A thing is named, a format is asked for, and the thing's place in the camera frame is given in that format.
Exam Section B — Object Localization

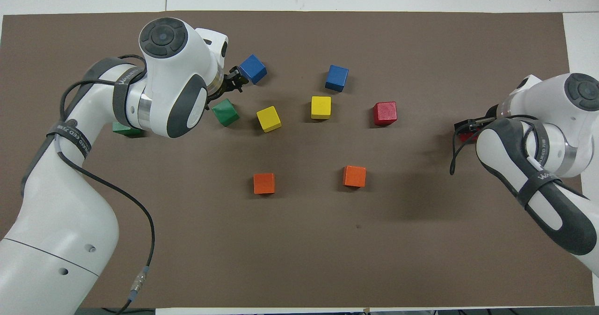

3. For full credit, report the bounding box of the yellow wooden block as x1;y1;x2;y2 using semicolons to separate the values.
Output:
311;96;332;120
256;106;283;133

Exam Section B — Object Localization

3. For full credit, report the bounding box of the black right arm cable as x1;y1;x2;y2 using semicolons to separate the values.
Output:
449;114;590;198

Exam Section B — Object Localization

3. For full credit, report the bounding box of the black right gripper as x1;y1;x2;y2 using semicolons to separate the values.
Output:
453;104;500;136

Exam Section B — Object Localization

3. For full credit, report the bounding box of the green wooden block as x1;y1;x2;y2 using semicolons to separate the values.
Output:
212;98;240;127
112;121;143;139

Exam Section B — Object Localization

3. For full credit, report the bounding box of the blue wooden block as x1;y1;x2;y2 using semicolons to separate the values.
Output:
325;65;350;93
239;54;268;85

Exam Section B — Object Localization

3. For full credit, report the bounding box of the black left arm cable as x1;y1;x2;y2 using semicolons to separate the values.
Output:
47;54;156;315

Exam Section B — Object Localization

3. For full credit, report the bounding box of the orange wooden block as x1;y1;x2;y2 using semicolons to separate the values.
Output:
253;173;276;195
343;166;367;188

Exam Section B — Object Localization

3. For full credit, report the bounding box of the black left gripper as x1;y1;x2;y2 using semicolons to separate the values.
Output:
216;66;249;95

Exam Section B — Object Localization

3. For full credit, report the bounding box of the brown table mat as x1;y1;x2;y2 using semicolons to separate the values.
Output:
0;10;595;308

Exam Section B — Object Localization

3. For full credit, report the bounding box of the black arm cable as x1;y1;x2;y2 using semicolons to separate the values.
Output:
449;114;590;198
47;54;156;315

